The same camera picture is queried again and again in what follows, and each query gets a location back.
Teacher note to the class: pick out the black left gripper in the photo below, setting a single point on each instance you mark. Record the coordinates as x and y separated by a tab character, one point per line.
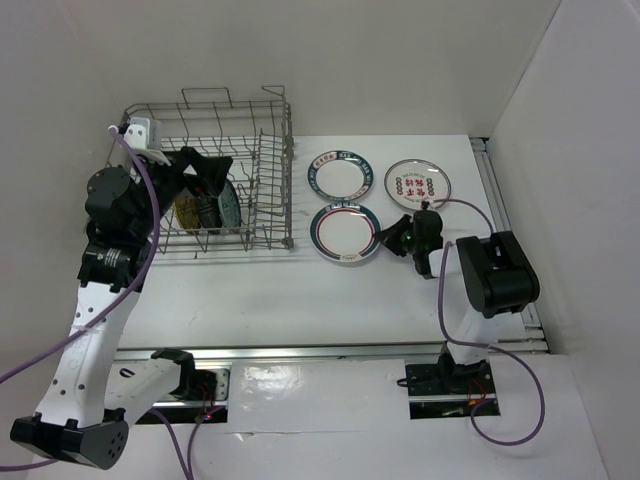
210	171

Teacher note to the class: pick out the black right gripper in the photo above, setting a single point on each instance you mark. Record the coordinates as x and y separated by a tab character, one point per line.
390	238

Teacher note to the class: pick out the blue floral plate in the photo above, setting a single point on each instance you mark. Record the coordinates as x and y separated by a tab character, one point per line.
229	207

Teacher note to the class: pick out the yellow patterned plate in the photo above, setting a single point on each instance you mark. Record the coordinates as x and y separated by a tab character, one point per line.
186	213

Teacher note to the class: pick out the black plate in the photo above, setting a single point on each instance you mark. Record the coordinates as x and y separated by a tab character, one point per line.
208	214

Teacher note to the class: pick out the green red ring plate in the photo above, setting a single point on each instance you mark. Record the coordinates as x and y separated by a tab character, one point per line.
344	233

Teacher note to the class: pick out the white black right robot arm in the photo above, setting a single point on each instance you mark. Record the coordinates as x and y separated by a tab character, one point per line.
498	279

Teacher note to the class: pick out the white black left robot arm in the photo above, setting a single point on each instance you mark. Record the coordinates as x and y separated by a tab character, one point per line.
87	412

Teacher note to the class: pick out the white plate red characters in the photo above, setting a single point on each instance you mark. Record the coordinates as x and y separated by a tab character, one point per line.
411	182

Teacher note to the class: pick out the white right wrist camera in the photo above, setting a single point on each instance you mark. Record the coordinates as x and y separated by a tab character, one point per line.
425	204

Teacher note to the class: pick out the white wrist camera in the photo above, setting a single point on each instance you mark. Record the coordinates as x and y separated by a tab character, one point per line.
425	204
143	136

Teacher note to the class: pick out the grey wire dish rack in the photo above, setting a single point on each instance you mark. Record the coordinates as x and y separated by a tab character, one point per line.
256	134

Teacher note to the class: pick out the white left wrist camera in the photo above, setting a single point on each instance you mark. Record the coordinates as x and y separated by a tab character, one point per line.
143	136

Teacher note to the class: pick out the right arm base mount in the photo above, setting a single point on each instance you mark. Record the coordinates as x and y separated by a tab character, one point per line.
443	389

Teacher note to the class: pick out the aluminium table rail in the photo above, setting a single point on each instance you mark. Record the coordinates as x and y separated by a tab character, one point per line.
534	340

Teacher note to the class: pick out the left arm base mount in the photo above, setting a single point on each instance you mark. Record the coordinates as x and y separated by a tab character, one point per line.
203	400

